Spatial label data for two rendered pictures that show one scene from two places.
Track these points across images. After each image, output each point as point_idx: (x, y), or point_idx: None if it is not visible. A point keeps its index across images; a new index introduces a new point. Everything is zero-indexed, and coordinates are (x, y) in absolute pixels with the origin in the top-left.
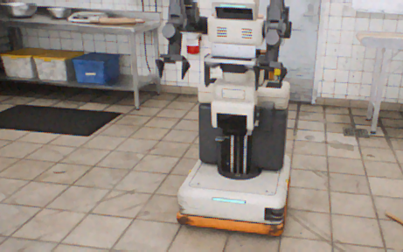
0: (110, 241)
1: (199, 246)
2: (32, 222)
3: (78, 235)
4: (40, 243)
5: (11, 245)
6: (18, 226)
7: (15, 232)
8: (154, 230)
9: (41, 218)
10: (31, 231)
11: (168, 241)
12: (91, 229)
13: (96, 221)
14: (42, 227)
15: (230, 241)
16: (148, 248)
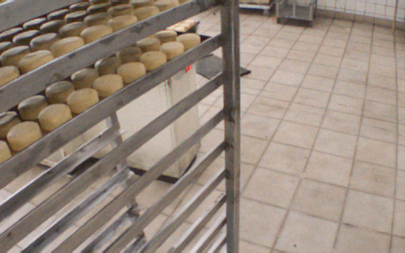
0: None
1: None
2: None
3: None
4: (394, 136)
5: (389, 126)
6: None
7: (402, 124)
8: None
9: None
10: None
11: None
12: None
13: None
14: None
15: None
16: (402, 188)
